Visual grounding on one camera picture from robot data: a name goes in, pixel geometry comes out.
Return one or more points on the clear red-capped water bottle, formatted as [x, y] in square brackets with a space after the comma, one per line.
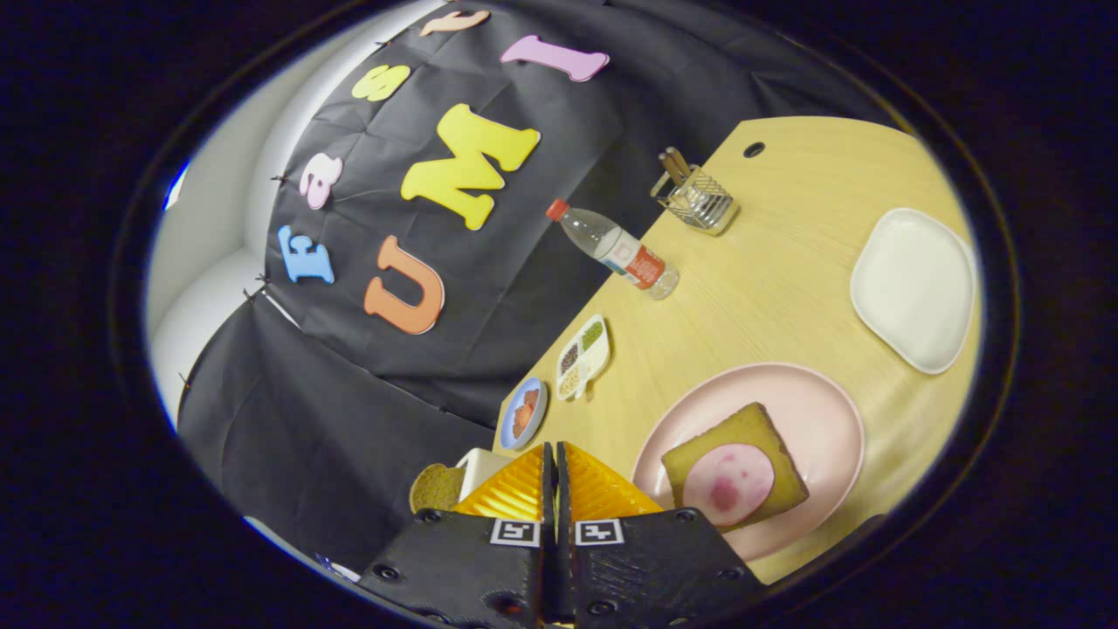
[616, 249]

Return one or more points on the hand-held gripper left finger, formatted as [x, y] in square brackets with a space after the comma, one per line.
[463, 559]

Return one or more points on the pink ham slice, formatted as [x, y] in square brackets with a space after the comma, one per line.
[729, 485]

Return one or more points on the toasted brown bread slice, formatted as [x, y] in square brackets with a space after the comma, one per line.
[437, 487]

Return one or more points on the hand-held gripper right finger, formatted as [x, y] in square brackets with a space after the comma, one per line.
[655, 563]

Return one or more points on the black backdrop cloth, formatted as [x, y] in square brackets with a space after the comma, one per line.
[349, 419]

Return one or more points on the small blue plate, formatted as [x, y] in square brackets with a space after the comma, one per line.
[509, 435]

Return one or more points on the white square plate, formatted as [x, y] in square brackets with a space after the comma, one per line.
[913, 288]

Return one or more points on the bread slice under ham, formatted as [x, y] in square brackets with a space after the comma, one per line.
[751, 428]

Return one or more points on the round pink plate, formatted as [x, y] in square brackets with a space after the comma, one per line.
[812, 419]

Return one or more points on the white toaster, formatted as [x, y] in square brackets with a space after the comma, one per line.
[480, 467]

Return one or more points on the white divided condiment tray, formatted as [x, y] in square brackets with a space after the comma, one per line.
[583, 356]

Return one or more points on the red food slices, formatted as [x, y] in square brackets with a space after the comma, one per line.
[524, 411]

